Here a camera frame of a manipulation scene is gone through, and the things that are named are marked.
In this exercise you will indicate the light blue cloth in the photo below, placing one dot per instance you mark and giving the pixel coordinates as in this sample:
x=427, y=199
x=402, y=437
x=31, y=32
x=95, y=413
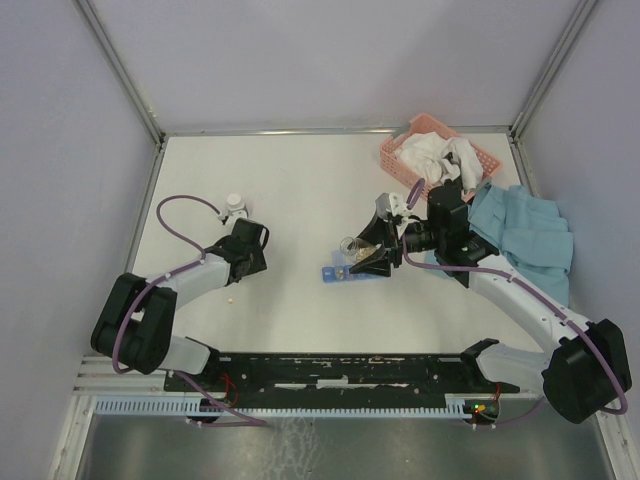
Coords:
x=530, y=233

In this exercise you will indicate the pink perforated plastic basket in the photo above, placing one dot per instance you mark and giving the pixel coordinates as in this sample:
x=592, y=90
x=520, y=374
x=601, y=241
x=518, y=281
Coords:
x=424, y=123

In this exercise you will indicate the blue weekly pill organizer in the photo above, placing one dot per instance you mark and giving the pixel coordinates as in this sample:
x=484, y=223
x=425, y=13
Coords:
x=340, y=268

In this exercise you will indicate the clear bottle of yellow capsules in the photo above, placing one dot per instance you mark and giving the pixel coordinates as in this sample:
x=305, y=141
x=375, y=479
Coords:
x=355, y=249

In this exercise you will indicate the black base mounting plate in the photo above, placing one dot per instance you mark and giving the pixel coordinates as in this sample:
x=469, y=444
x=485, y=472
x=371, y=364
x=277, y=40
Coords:
x=247, y=373

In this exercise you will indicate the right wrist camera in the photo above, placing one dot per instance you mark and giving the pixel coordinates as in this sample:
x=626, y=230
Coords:
x=392, y=205

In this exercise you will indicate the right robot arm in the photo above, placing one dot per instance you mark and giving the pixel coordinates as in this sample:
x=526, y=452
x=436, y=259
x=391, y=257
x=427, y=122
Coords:
x=582, y=366

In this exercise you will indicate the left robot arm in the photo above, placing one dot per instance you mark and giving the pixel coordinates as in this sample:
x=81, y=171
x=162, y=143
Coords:
x=135, y=326

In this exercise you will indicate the white crumpled cloth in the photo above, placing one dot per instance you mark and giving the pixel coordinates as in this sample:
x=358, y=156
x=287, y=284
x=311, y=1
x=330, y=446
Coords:
x=437, y=159

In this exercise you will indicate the white pill bottle blue label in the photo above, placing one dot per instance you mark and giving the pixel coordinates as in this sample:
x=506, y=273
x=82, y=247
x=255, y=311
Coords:
x=236, y=207

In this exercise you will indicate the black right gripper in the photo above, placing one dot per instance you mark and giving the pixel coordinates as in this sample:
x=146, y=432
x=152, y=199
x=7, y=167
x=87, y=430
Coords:
x=390, y=251

